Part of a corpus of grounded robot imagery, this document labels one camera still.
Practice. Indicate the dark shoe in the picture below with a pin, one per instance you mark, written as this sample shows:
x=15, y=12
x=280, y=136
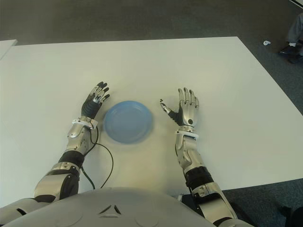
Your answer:
x=288, y=50
x=296, y=59

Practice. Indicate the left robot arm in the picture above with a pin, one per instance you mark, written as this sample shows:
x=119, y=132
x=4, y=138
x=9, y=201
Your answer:
x=71, y=142

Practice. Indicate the blue plastic plate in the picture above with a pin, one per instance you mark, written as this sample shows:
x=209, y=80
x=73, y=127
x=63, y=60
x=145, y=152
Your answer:
x=129, y=121

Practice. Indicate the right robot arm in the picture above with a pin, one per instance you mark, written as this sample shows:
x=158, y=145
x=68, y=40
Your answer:
x=196, y=165

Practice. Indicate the grey robot torso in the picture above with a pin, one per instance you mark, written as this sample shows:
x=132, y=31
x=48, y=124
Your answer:
x=118, y=208

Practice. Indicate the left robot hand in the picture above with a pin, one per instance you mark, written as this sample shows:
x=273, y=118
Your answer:
x=91, y=106

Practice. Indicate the person leg grey trousers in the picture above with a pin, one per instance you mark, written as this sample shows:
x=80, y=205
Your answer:
x=296, y=30

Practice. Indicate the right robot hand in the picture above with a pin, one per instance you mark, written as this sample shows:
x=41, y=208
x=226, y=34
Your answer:
x=188, y=113

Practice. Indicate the small white floor object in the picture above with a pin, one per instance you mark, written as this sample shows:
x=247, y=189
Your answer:
x=266, y=43

